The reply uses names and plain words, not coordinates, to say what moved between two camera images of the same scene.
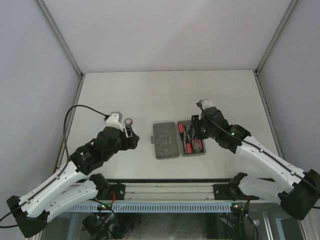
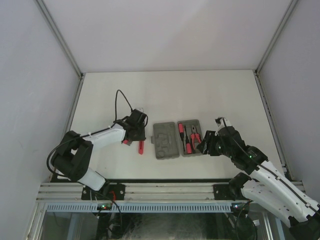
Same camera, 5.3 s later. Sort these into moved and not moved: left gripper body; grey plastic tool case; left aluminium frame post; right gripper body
Moved: right gripper body; left gripper body
Not moved: left aluminium frame post; grey plastic tool case
